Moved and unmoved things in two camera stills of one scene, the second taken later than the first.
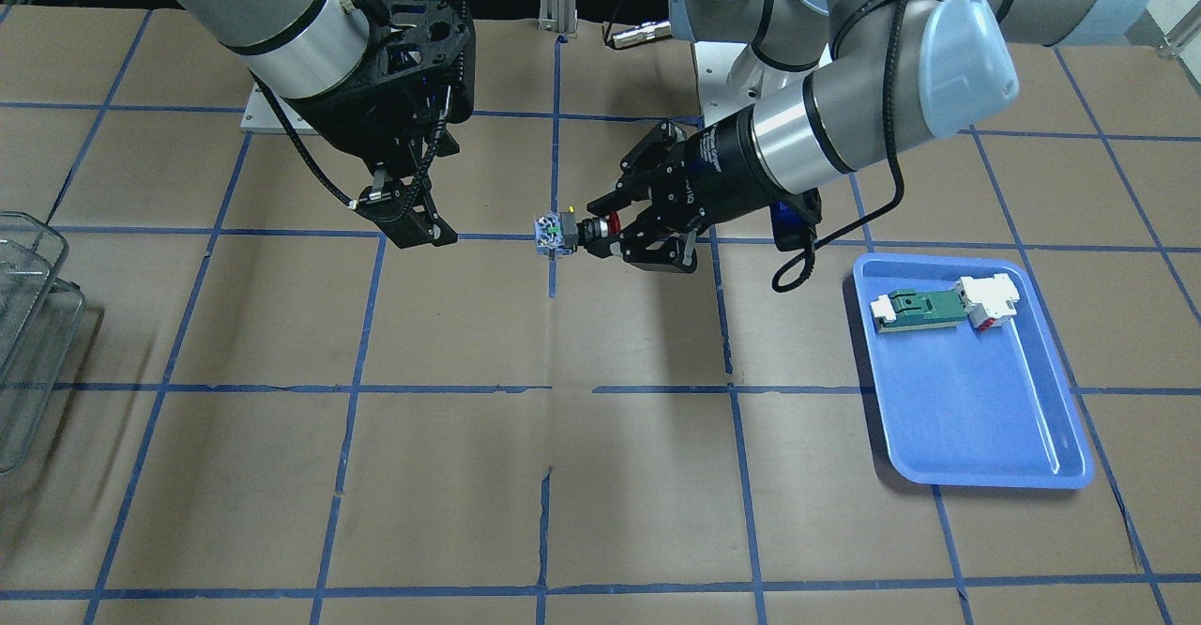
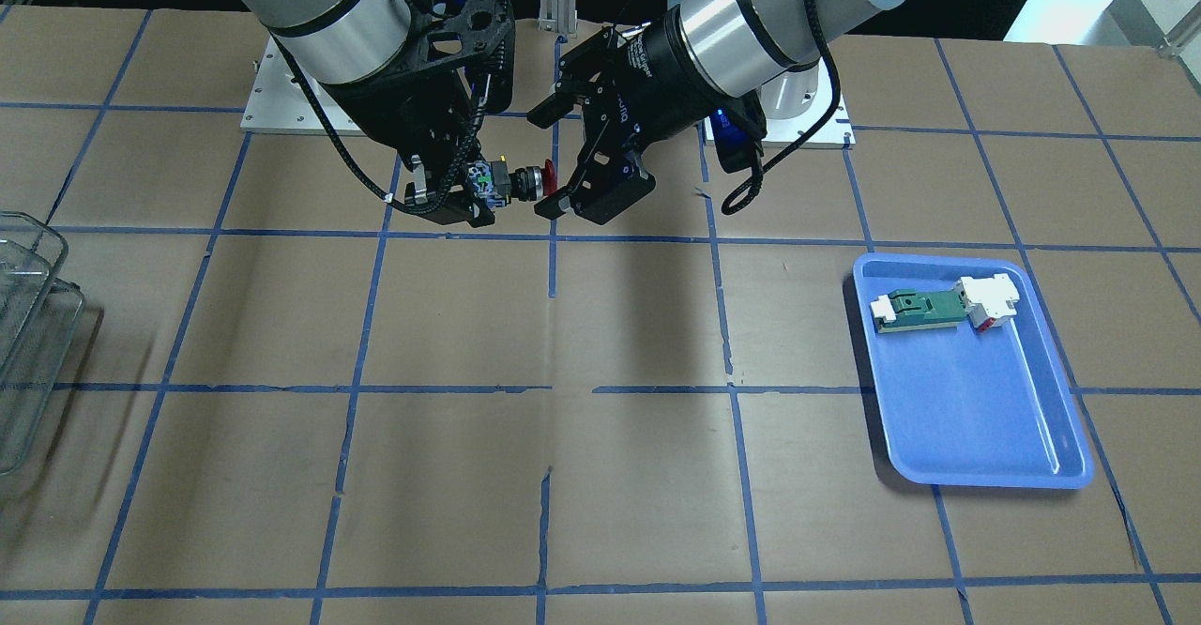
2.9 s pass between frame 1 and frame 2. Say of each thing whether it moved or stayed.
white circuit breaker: stayed
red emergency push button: moved
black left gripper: moved
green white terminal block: stayed
